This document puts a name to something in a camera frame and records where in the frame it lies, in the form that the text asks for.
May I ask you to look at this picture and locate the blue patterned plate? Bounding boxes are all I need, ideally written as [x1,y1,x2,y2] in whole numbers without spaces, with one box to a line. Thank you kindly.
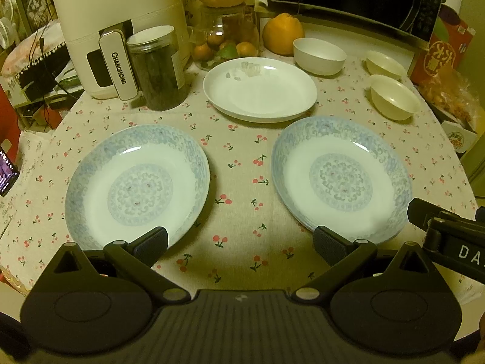
[64,125,210,250]
[270,117,413,243]

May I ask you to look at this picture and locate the small cream bowl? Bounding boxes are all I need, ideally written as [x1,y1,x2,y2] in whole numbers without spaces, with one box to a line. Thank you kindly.
[366,50,406,81]
[369,74,420,122]

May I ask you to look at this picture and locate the large white bowl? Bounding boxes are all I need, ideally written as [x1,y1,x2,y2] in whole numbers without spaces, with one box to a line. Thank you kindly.
[293,37,347,76]

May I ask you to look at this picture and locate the plain white plate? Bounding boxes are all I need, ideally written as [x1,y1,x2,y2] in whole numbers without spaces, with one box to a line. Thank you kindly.
[203,58,317,123]

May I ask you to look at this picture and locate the white printed carton box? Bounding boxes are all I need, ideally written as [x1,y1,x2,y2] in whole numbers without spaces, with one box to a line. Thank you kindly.
[441,121,477,154]

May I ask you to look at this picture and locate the cherry print tablecloth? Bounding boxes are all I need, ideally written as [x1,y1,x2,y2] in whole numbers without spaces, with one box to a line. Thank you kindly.
[1,57,477,292]

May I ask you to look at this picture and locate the plastic bag of fruit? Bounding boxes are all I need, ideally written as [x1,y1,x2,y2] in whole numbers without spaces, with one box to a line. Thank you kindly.
[418,65,484,133]

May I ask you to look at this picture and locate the smartphone with lit screen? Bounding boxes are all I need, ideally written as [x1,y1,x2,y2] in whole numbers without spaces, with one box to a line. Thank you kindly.
[0,149,20,197]

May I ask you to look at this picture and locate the red gift box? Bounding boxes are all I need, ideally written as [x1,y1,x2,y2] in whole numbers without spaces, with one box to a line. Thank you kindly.
[410,4,476,85]

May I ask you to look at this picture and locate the dark tea jar metal lid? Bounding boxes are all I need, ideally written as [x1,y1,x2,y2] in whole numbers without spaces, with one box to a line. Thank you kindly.
[127,25,188,111]

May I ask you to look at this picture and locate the orange citrus on table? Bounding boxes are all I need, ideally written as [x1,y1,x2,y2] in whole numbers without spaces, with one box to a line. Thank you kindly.
[262,12,305,56]

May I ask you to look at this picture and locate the glass jar of kumquats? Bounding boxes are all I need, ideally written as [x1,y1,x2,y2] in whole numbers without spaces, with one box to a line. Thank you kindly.
[188,3,260,71]

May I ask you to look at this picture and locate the white Changhong air fryer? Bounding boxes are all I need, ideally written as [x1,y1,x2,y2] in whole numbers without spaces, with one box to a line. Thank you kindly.
[53,0,190,100]

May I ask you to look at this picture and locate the framed picture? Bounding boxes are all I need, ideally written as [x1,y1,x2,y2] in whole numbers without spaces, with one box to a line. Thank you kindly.
[16,0,57,35]

